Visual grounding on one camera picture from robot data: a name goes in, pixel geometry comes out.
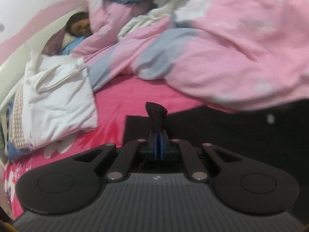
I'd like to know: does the black Smile t-shirt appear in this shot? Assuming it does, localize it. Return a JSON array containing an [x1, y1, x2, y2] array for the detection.
[[123, 100, 308, 223]]

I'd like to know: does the pink floral bed sheet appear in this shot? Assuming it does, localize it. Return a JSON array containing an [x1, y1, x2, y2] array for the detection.
[[3, 73, 235, 221]]

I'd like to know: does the white tote bag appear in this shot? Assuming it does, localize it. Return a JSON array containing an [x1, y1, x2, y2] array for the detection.
[[22, 51, 98, 149]]

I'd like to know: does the beige knitted pillow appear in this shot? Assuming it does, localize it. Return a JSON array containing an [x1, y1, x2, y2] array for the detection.
[[7, 83, 32, 161]]

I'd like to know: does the light pink quilt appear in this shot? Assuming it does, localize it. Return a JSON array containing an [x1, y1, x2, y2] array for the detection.
[[72, 0, 308, 110]]

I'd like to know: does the sleeping person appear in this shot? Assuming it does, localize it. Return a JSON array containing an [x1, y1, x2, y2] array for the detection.
[[65, 12, 92, 37]]

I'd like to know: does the pink white headboard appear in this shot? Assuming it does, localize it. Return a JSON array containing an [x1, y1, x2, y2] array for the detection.
[[1, 0, 87, 105]]

